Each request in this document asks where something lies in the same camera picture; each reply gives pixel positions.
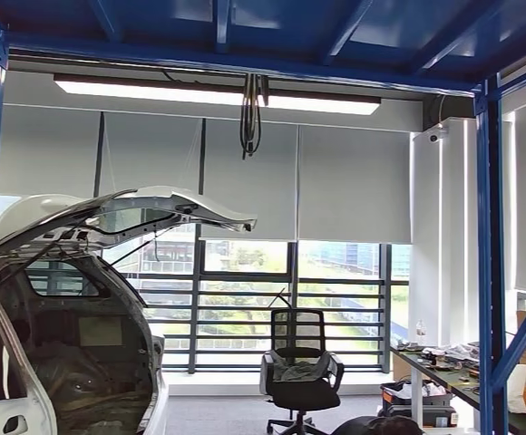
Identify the blue steel shelf rack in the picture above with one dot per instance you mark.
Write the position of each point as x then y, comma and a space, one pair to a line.
290, 24

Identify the dark workbench with white legs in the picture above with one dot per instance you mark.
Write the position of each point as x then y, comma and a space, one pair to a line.
416, 396

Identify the dark window railing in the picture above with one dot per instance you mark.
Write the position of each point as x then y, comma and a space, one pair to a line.
335, 280

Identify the white car tailgate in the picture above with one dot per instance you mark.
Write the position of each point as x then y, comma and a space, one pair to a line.
163, 198

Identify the grey jacket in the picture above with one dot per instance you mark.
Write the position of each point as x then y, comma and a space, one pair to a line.
298, 369

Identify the black mesh office chair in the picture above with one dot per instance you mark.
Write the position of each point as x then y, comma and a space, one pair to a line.
303, 393

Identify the long ceiling lamp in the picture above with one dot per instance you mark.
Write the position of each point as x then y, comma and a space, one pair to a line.
154, 91

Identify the clear plastic bottle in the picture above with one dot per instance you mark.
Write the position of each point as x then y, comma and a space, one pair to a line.
421, 333

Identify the person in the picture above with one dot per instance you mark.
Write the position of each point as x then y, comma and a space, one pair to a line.
394, 427

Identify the black storage crate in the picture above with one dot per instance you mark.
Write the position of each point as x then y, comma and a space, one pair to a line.
425, 414

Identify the white car body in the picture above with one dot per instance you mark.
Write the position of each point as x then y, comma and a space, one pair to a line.
32, 219

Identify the white security camera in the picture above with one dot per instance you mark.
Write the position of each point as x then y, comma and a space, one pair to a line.
436, 135

